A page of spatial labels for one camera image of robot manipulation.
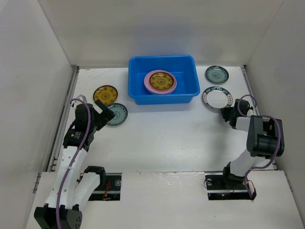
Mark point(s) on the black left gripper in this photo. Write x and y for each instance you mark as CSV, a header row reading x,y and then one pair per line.
x,y
106,113

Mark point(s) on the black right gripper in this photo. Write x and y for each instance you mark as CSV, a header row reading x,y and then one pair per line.
x,y
227,113

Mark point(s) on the green rimmed white plate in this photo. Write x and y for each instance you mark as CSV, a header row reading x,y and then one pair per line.
x,y
216,98

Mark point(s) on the blue floral small plate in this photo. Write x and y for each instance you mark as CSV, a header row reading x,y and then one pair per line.
x,y
120,114

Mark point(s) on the pink plastic plate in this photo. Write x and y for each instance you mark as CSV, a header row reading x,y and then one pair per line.
x,y
149,87

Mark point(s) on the yellow patterned small plate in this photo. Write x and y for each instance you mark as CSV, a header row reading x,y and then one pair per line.
x,y
161,81

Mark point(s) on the purple plastic plate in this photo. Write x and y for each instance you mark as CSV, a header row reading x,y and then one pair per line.
x,y
159,92

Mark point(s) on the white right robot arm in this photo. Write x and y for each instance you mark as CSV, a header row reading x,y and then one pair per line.
x,y
265,142

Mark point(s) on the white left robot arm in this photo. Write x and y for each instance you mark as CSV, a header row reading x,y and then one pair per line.
x,y
73,188

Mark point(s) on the blue plastic bin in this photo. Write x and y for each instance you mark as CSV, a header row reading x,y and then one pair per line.
x,y
181,66

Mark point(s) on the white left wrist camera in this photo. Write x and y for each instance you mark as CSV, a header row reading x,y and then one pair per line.
x,y
79,99

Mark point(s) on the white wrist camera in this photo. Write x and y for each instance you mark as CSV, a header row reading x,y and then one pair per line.
x,y
251,108
79,99

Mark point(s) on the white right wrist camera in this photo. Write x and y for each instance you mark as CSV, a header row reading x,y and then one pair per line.
x,y
251,108

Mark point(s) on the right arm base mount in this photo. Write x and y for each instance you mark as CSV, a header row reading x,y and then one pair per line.
x,y
218,190

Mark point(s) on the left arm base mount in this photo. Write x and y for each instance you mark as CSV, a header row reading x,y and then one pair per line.
x,y
110,191

